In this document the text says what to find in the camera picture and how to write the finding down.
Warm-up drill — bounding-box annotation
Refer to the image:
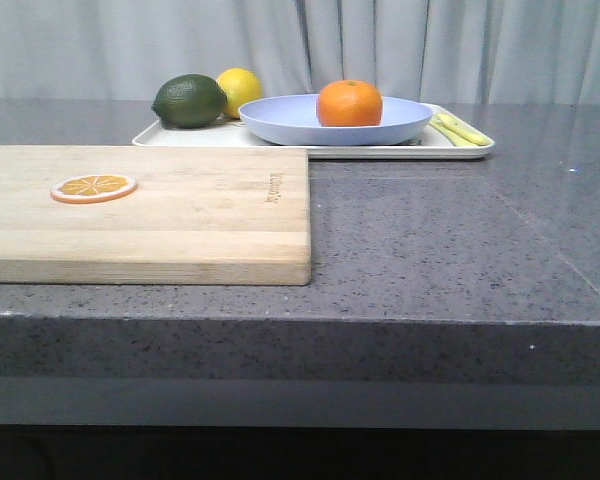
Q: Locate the light blue plate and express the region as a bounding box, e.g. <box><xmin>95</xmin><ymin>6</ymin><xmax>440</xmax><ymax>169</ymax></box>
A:
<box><xmin>239</xmin><ymin>94</ymin><xmax>433</xmax><ymax>146</ymax></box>

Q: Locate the orange mandarin fruit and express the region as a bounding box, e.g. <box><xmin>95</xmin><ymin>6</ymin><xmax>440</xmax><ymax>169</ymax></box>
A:
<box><xmin>316</xmin><ymin>80</ymin><xmax>383</xmax><ymax>127</ymax></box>

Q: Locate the white rectangular tray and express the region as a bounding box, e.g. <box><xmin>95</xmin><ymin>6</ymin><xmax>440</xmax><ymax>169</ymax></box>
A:
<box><xmin>132</xmin><ymin>103</ymin><xmax>495</xmax><ymax>161</ymax></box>

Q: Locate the yellow-green utensil on tray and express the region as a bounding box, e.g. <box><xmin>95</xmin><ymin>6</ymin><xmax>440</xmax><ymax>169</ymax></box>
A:
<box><xmin>430</xmin><ymin>112</ymin><xmax>492</xmax><ymax>146</ymax></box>

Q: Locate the wooden cutting board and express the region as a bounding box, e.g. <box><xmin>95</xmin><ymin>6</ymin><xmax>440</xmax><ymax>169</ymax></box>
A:
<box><xmin>0</xmin><ymin>145</ymin><xmax>311</xmax><ymax>285</ymax></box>

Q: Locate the yellow lemon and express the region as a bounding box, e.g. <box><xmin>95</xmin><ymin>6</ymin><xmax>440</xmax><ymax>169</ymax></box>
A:
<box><xmin>216</xmin><ymin>67</ymin><xmax>262</xmax><ymax>119</ymax></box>

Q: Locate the green lime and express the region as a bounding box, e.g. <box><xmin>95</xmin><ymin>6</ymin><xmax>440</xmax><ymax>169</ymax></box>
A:
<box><xmin>152</xmin><ymin>74</ymin><xmax>227</xmax><ymax>129</ymax></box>

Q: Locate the orange slice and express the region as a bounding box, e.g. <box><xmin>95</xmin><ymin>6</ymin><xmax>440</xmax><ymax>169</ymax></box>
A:
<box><xmin>50</xmin><ymin>174</ymin><xmax>138</xmax><ymax>204</ymax></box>

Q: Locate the grey curtain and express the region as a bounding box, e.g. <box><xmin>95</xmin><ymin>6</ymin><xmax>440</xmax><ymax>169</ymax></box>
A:
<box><xmin>0</xmin><ymin>1</ymin><xmax>600</xmax><ymax>105</ymax></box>

